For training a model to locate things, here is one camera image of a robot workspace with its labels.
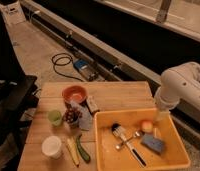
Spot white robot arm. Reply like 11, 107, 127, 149
154, 62, 200, 112

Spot red bowl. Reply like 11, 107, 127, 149
62, 85, 87, 103

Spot brown small box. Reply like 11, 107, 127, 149
86, 96, 100, 114

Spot blue electronic box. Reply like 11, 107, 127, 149
73, 59, 98, 81

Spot patterned dark cup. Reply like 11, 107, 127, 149
64, 108, 81, 128

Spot dish brush black white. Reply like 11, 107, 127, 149
111, 123, 146, 167

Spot green cup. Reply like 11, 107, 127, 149
47, 110, 62, 126

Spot yellow plastic tub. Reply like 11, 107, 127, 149
94, 108, 190, 171

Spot orange apple fruit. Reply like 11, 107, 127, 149
141, 120, 153, 133

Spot metal spoon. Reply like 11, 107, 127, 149
115, 131, 143, 150

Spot white cup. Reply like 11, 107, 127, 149
41, 136, 62, 159

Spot blue sponge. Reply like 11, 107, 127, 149
141, 134, 165, 154

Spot black chair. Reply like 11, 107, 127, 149
0, 10, 38, 171

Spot white box on floor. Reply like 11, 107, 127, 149
1, 1, 26, 26

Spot black coiled cable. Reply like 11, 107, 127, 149
51, 52, 86, 83

